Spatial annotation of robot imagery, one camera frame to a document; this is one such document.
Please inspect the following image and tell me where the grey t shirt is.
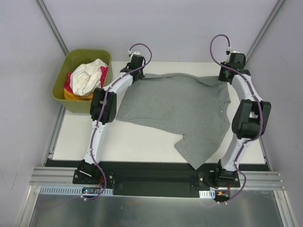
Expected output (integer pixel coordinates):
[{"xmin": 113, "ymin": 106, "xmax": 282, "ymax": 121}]
[{"xmin": 116, "ymin": 73, "xmax": 231, "ymax": 169}]

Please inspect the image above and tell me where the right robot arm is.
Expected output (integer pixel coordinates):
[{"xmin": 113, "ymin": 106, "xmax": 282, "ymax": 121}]
[{"xmin": 213, "ymin": 51, "xmax": 271, "ymax": 187}]

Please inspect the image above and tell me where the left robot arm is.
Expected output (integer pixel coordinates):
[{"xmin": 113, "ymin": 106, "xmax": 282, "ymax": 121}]
[{"xmin": 72, "ymin": 52, "xmax": 146, "ymax": 184}]

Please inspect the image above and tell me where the white t shirt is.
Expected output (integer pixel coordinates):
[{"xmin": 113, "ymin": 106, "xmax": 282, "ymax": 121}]
[{"xmin": 70, "ymin": 59, "xmax": 108, "ymax": 96}]

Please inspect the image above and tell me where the pink t shirt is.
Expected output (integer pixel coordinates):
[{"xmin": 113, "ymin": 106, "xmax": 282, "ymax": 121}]
[{"xmin": 64, "ymin": 72, "xmax": 72, "ymax": 92}]

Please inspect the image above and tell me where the yellow t shirt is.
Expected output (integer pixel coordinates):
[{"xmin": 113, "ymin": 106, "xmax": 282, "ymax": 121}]
[{"xmin": 63, "ymin": 88, "xmax": 93, "ymax": 101}]

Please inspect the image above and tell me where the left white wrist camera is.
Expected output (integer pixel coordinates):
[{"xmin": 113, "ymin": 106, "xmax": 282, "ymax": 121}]
[{"xmin": 128, "ymin": 50, "xmax": 140, "ymax": 58}]

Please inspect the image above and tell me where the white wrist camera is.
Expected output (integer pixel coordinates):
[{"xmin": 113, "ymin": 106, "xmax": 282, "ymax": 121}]
[
  {"xmin": 225, "ymin": 50, "xmax": 240, "ymax": 63},
  {"xmin": 128, "ymin": 50, "xmax": 140, "ymax": 58}
]

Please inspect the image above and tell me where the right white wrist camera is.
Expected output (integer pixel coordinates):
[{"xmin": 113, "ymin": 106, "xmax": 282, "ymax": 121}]
[{"xmin": 225, "ymin": 50, "xmax": 240, "ymax": 63}]

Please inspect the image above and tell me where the right aluminium frame post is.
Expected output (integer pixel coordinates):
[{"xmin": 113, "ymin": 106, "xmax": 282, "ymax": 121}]
[{"xmin": 246, "ymin": 0, "xmax": 287, "ymax": 71}]

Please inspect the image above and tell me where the aluminium frame post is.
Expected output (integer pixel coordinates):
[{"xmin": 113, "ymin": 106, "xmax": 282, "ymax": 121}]
[
  {"xmin": 246, "ymin": 0, "xmax": 287, "ymax": 71},
  {"xmin": 35, "ymin": 0, "xmax": 69, "ymax": 56}
]

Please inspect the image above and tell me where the left aluminium frame post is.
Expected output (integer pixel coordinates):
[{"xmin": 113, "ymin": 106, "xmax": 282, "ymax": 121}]
[{"xmin": 35, "ymin": 0, "xmax": 69, "ymax": 56}]

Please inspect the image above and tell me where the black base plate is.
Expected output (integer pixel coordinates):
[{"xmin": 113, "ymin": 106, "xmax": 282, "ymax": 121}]
[{"xmin": 72, "ymin": 161, "xmax": 241, "ymax": 197}]

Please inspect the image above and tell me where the right slotted cable duct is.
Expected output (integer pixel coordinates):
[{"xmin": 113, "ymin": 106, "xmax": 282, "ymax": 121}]
[{"xmin": 199, "ymin": 190, "xmax": 215, "ymax": 199}]

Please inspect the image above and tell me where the slotted cable duct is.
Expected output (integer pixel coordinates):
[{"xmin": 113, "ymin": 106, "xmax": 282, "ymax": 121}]
[
  {"xmin": 199, "ymin": 190, "xmax": 215, "ymax": 199},
  {"xmin": 40, "ymin": 186, "xmax": 114, "ymax": 197}
]

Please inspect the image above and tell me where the left slotted cable duct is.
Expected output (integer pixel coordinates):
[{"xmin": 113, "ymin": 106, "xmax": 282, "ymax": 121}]
[{"xmin": 40, "ymin": 186, "xmax": 114, "ymax": 197}]

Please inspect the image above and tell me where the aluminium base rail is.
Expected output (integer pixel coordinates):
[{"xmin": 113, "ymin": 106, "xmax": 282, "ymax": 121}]
[{"xmin": 29, "ymin": 166, "xmax": 76, "ymax": 186}]

